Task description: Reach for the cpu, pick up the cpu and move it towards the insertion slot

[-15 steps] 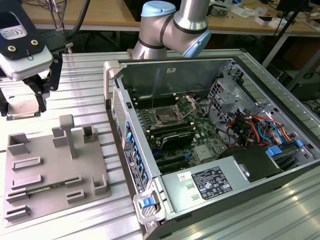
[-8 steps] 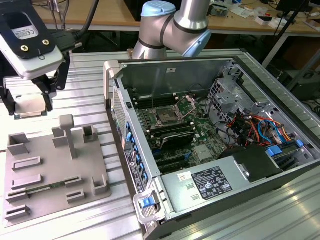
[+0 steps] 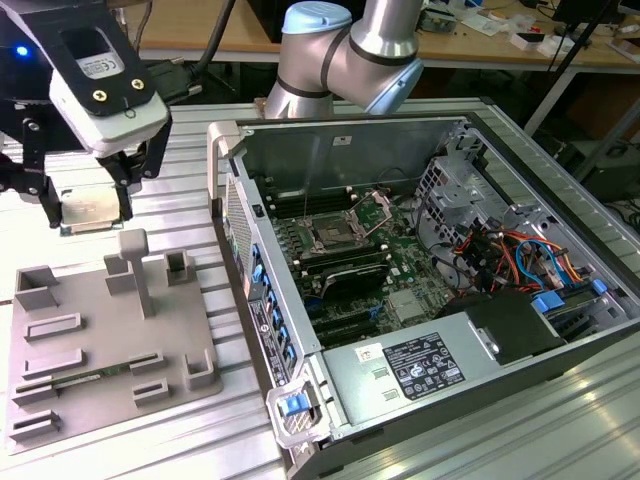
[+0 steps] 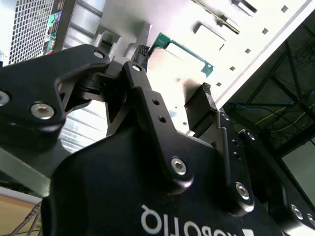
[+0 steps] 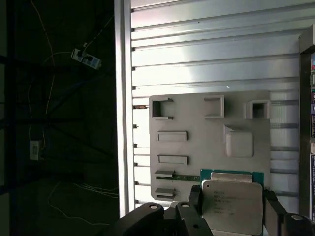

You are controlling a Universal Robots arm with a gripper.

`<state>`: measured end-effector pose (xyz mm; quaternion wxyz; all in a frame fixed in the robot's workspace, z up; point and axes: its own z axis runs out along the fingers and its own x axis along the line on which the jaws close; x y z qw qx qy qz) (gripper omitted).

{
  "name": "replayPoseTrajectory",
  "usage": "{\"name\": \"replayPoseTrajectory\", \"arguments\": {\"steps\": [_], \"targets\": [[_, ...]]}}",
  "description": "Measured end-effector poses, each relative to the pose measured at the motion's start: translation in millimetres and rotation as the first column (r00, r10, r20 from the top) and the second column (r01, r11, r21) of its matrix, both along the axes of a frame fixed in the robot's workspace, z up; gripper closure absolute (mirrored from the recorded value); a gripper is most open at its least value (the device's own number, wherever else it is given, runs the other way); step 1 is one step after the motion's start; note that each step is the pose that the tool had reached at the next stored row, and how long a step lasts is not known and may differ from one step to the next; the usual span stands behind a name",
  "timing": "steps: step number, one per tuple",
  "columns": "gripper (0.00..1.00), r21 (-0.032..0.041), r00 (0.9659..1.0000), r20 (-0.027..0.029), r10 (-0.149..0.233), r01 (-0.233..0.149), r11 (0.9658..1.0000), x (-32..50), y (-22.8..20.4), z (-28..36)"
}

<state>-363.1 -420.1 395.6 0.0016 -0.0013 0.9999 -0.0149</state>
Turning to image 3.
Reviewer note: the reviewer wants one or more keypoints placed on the silver chipset heatsink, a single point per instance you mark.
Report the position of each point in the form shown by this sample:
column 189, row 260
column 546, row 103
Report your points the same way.
column 406, row 305

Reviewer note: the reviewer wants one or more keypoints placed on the grey power supply unit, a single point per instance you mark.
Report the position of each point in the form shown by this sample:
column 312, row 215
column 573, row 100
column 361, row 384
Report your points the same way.
column 350, row 385

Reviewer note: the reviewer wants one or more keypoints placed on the white box with black insert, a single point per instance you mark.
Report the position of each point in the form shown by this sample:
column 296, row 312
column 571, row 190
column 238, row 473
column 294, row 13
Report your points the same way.
column 527, row 41

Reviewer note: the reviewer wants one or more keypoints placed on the CPU socket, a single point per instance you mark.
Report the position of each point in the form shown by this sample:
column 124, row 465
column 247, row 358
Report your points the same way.
column 336, row 232

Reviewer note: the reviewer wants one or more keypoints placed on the green RAM stick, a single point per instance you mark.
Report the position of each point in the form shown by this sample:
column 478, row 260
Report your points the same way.
column 90, row 376

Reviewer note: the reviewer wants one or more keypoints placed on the black box under desk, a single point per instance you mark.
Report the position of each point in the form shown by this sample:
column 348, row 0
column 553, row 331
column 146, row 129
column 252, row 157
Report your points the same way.
column 612, row 177

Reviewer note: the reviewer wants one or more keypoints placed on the perforated metal drive cage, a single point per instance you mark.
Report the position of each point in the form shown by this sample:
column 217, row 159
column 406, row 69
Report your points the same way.
column 450, row 195

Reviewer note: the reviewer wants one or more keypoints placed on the silver CPU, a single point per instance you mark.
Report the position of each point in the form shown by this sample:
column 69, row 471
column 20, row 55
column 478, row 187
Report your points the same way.
column 90, row 210

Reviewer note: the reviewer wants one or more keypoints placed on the black expansion slot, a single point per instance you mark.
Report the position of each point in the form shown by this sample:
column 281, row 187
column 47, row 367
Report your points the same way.
column 350, row 327

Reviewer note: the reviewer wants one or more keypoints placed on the black slanted pole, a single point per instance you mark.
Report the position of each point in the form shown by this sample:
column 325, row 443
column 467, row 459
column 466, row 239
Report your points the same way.
column 580, row 35

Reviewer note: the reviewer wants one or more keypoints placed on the wooden desk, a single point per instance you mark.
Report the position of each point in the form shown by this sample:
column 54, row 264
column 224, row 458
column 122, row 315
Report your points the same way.
column 175, row 25

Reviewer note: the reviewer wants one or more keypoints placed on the grey plastic parts rack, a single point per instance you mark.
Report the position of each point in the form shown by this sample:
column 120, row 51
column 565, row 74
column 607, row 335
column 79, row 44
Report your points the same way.
column 100, row 330

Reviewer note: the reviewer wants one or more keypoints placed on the thin metal locking lever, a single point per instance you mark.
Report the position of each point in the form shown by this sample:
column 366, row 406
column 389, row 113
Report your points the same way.
column 311, row 180

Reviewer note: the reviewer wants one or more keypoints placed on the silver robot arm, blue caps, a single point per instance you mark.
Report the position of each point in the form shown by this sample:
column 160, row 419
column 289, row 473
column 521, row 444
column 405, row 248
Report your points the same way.
column 305, row 75

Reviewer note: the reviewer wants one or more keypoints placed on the white and black camera box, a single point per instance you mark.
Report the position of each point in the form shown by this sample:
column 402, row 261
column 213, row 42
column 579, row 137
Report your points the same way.
column 125, row 120

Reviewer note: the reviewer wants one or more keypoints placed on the green motherboard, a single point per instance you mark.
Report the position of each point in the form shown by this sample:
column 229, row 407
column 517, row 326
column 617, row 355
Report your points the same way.
column 417, row 267

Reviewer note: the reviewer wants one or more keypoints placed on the blue card retention clip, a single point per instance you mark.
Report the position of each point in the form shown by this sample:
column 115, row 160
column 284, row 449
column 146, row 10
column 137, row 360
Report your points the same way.
column 257, row 280

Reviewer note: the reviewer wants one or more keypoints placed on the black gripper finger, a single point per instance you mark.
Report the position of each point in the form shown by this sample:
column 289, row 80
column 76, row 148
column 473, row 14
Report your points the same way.
column 152, row 155
column 32, row 150

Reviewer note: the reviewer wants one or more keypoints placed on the black RAM slot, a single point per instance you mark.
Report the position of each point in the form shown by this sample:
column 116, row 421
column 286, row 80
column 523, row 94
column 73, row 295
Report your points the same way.
column 310, row 201
column 345, row 260
column 335, row 251

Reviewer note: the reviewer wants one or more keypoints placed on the open grey PC case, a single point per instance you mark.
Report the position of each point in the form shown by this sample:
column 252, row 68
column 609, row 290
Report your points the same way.
column 290, row 150

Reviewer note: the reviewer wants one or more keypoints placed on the blue plastic drive latch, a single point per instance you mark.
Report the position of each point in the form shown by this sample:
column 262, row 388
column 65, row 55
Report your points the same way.
column 547, row 302

